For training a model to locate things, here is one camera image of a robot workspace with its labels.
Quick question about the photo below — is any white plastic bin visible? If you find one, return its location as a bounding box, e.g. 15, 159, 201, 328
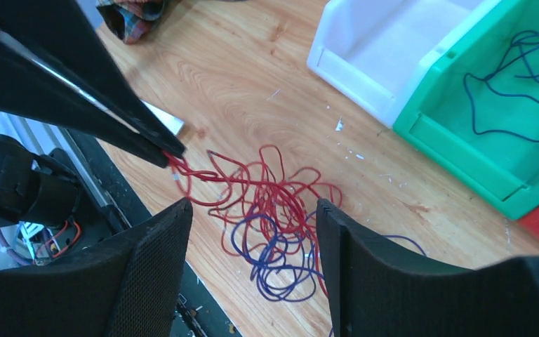
307, 0, 497, 128

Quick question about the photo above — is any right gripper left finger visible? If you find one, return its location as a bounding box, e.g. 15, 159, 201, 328
0, 199, 193, 336

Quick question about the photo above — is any purple cable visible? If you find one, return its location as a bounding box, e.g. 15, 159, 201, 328
229, 211, 429, 337
463, 29, 539, 144

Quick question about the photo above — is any red cable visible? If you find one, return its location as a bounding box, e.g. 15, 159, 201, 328
164, 144, 345, 298

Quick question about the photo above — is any plaid shirt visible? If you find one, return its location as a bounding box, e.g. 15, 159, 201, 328
95, 0, 170, 45

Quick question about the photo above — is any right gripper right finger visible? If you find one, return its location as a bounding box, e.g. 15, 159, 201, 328
317, 199, 539, 336

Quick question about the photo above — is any green plastic bin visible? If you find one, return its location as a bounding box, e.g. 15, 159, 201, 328
393, 1, 539, 220

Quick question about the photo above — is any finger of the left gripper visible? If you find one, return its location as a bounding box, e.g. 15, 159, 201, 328
0, 1, 185, 158
0, 44, 168, 168

